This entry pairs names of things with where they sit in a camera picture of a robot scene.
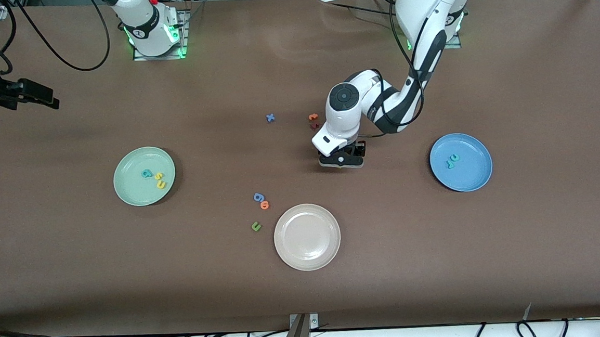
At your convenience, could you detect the beige plate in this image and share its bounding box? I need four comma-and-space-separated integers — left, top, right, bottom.
271, 202, 344, 273

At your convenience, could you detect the blue plate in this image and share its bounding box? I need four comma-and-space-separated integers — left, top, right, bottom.
428, 131, 494, 195

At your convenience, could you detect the green plate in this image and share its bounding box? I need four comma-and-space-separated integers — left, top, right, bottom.
111, 145, 178, 209

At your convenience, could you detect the brown table cover sheet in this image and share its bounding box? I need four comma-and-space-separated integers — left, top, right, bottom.
0, 0, 600, 337

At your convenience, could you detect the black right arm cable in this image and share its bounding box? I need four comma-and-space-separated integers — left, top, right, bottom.
12, 0, 113, 77

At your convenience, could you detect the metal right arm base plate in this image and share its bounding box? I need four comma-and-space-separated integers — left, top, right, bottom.
131, 9, 190, 62

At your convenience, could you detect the black cable on table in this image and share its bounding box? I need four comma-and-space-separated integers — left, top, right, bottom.
327, 0, 398, 19

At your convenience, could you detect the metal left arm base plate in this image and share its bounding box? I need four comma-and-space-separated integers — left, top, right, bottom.
405, 21, 462, 52

